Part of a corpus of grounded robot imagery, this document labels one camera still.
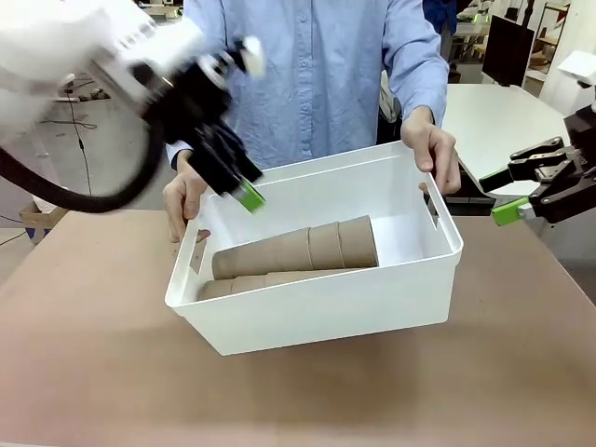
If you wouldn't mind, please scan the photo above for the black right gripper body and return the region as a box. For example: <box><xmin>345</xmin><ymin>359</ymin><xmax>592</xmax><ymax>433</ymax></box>
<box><xmin>557</xmin><ymin>104</ymin><xmax>596</xmax><ymax>224</ymax></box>

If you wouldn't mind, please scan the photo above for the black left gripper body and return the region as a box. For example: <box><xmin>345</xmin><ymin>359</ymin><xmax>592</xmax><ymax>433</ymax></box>
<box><xmin>133</xmin><ymin>56</ymin><xmax>235</xmax><ymax>146</ymax></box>

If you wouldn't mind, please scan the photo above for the white plastic basket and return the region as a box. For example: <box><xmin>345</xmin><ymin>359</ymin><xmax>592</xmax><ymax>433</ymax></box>
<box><xmin>164</xmin><ymin>139</ymin><xmax>466</xmax><ymax>358</ymax></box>

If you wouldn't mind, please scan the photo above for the person's right forearm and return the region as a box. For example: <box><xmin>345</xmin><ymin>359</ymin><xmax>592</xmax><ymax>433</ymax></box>
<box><xmin>164</xmin><ymin>141</ymin><xmax>196</xmax><ymax>175</ymax></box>

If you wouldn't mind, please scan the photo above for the person's left forearm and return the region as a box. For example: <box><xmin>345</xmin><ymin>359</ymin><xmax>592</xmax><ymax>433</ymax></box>
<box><xmin>392</xmin><ymin>54</ymin><xmax>451</xmax><ymax>127</ymax></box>

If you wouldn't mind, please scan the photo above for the person's right hand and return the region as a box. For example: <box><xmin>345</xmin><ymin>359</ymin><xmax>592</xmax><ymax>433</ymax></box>
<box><xmin>162</xmin><ymin>155</ymin><xmax>211</xmax><ymax>245</ymax></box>

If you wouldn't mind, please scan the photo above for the person's left hand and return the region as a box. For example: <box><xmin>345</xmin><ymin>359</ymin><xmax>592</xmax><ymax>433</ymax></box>
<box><xmin>400</xmin><ymin>108</ymin><xmax>464</xmax><ymax>196</ymax></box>

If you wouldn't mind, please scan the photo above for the white table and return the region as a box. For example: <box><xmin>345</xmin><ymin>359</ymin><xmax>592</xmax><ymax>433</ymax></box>
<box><xmin>440</xmin><ymin>82</ymin><xmax>596</xmax><ymax>199</ymax></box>

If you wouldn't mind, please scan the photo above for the black monitor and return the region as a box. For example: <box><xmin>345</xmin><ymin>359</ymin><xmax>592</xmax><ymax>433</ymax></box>
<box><xmin>481</xmin><ymin>13</ymin><xmax>535</xmax><ymax>88</ymax></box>

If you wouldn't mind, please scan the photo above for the person in blue shirt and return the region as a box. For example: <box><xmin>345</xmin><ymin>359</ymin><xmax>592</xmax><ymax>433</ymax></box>
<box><xmin>165</xmin><ymin>0</ymin><xmax>451</xmax><ymax>171</ymax></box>

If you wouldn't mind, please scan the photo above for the person in blue jacket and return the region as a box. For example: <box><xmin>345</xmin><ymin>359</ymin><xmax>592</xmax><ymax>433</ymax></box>
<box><xmin>423</xmin><ymin>0</ymin><xmax>460</xmax><ymax>36</ymax></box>

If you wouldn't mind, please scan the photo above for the cardboard box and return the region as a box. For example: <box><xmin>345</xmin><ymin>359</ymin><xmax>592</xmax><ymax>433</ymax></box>
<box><xmin>18</xmin><ymin>199</ymin><xmax>69</xmax><ymax>244</ymax></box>

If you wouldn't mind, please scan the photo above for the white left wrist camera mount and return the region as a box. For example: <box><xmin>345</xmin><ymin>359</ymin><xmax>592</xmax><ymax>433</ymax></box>
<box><xmin>227</xmin><ymin>35</ymin><xmax>267</xmax><ymax>76</ymax></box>

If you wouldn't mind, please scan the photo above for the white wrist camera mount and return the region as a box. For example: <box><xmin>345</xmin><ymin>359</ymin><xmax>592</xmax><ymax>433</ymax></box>
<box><xmin>557</xmin><ymin>49</ymin><xmax>596</xmax><ymax>89</ymax></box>
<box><xmin>227</xmin><ymin>35</ymin><xmax>267</xmax><ymax>76</ymax></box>

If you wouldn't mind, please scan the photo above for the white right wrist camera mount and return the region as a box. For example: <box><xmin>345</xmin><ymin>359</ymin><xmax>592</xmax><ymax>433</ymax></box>
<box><xmin>557</xmin><ymin>49</ymin><xmax>596</xmax><ymax>89</ymax></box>

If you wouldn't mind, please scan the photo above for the black corrugated cable conduit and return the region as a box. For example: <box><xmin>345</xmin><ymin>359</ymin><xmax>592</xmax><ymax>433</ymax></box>
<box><xmin>0</xmin><ymin>118</ymin><xmax>167</xmax><ymax>214</ymax></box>

